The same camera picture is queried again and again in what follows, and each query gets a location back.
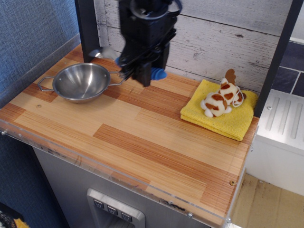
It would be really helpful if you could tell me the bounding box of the dark left frame post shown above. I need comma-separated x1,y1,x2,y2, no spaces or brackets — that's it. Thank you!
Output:
75,0,100,62

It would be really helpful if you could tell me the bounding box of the white ribbed cabinet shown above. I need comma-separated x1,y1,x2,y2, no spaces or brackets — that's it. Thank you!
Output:
246,90,304,195

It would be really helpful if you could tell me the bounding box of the dark right frame post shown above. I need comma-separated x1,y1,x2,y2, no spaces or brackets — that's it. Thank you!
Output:
254,0,304,118

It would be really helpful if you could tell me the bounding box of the grey button control panel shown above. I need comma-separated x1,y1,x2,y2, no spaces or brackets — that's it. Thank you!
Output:
86,188,146,228

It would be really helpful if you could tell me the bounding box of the yellow black object corner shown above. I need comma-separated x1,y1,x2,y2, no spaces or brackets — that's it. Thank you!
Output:
0,211,30,228

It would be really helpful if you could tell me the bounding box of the dark frame post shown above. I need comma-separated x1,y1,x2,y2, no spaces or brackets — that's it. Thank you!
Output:
75,0,100,62
254,0,304,118

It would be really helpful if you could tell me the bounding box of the blue handled metal spoon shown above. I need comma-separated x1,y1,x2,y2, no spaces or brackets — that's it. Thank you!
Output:
88,46,167,82

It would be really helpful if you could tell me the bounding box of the brown white plush toy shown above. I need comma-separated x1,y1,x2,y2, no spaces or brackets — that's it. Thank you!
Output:
200,69,247,118

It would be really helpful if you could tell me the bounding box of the yellow folded cloth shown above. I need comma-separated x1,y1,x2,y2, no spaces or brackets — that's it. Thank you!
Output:
180,80,258,141

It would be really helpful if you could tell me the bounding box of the steel two-handled bowl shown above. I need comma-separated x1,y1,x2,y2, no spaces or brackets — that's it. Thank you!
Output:
38,63,126,104

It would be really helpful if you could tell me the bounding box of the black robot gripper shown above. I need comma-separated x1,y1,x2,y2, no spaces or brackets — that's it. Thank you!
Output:
119,0,178,87

